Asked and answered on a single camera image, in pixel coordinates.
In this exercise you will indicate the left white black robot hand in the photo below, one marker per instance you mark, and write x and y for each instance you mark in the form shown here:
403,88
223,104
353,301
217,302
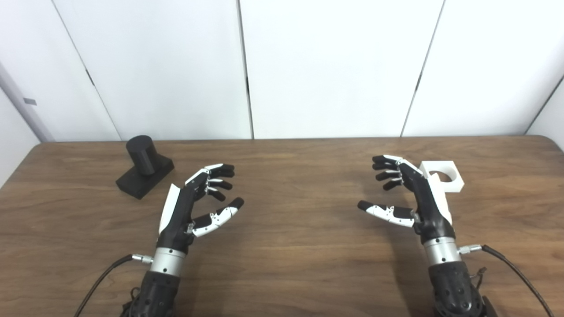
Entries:
176,220

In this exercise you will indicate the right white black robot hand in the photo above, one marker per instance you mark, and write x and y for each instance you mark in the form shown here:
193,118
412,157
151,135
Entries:
429,211

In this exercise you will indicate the white square piece with hole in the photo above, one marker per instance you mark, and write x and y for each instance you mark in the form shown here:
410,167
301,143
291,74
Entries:
456,182

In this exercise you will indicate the black peg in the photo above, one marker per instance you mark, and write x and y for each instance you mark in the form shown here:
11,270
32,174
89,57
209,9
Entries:
142,158

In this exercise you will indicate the grey wall corner post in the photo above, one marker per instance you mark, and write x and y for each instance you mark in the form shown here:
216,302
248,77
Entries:
33,118

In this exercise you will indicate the small grey tag on post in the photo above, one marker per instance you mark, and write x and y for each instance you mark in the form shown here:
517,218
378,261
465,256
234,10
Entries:
30,101

